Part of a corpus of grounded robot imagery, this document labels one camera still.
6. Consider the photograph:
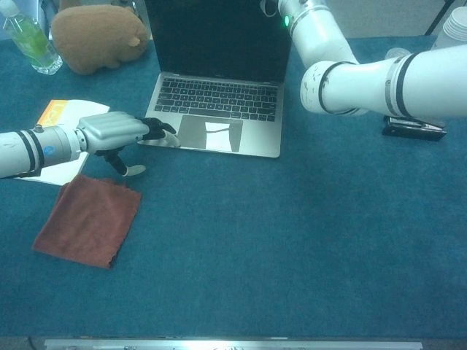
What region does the silver laptop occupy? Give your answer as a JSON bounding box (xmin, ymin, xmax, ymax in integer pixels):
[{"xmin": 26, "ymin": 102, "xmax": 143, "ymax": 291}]
[{"xmin": 138, "ymin": 0, "xmax": 293, "ymax": 159}]

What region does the stack of paper cups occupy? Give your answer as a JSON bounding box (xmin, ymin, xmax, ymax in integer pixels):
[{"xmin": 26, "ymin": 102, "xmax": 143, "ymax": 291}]
[{"xmin": 432, "ymin": 7, "xmax": 467, "ymax": 52}]

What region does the brown folded cloth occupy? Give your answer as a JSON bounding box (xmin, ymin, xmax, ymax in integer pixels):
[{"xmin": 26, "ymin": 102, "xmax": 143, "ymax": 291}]
[{"xmin": 31, "ymin": 174, "xmax": 143, "ymax": 271}]

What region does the clear bottle green label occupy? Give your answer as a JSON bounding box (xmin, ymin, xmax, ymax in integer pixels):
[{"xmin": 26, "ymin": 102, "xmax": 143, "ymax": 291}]
[{"xmin": 0, "ymin": 7, "xmax": 63, "ymax": 76}]

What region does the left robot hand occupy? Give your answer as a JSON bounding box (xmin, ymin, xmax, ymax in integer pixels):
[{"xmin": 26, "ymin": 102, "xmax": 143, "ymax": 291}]
[{"xmin": 74, "ymin": 112, "xmax": 182, "ymax": 178}]

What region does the yellow white Lexicon book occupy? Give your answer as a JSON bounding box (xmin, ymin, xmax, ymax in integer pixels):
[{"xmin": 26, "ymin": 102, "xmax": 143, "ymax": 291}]
[{"xmin": 14, "ymin": 98, "xmax": 111, "ymax": 187}]

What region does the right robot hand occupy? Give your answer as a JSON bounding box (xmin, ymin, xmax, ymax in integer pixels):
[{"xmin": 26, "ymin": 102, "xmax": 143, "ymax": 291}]
[{"xmin": 260, "ymin": 0, "xmax": 279, "ymax": 18}]

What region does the small clear lidded jar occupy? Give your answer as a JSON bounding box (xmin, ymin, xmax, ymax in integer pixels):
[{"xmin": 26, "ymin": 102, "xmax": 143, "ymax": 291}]
[{"xmin": 386, "ymin": 47, "xmax": 412, "ymax": 60}]

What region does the brown plush toy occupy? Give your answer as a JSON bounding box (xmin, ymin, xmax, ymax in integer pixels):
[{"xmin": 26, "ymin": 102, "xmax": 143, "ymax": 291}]
[{"xmin": 50, "ymin": 5, "xmax": 150, "ymax": 76}]

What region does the aluminium profile rail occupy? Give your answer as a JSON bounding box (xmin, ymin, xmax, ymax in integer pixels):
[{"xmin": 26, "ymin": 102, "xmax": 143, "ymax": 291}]
[{"xmin": 43, "ymin": 338, "xmax": 424, "ymax": 350}]

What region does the black stand leg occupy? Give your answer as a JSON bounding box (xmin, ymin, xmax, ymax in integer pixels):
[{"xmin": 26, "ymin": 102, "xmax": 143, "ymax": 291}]
[{"xmin": 425, "ymin": 0, "xmax": 452, "ymax": 36}]

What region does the teal blue table cloth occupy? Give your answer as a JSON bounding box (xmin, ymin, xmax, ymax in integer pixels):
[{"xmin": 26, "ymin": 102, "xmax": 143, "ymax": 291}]
[{"xmin": 0, "ymin": 35, "xmax": 467, "ymax": 339}]

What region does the black stapler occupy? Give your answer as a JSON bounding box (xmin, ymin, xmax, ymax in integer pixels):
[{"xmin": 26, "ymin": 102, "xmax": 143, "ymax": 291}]
[{"xmin": 382, "ymin": 115, "xmax": 448, "ymax": 141}]

